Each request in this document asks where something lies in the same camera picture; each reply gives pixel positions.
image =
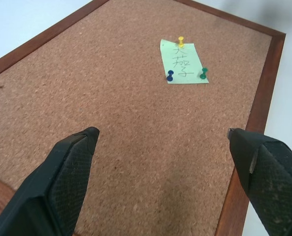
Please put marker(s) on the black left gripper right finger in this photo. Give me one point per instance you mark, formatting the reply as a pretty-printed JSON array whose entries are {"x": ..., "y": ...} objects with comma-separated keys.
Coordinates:
[{"x": 273, "y": 177}]

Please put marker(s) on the green push pin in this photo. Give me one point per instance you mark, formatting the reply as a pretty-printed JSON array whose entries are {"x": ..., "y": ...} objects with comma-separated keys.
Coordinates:
[{"x": 204, "y": 73}]

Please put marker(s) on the light green paper note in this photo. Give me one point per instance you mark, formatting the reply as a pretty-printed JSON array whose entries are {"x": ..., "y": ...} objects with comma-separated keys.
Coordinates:
[{"x": 182, "y": 65}]

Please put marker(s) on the yellow push pin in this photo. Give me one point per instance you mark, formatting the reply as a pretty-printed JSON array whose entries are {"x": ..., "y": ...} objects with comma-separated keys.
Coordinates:
[{"x": 181, "y": 42}]

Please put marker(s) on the blue push pin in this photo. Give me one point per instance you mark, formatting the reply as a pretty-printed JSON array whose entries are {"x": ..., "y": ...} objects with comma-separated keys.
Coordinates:
[{"x": 170, "y": 75}]

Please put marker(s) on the wood framed cork board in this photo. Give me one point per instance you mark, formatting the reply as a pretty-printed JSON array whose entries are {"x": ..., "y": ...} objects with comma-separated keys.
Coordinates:
[{"x": 126, "y": 118}]

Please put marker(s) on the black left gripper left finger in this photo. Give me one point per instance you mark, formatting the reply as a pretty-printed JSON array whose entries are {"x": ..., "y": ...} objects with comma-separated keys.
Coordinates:
[{"x": 49, "y": 186}]

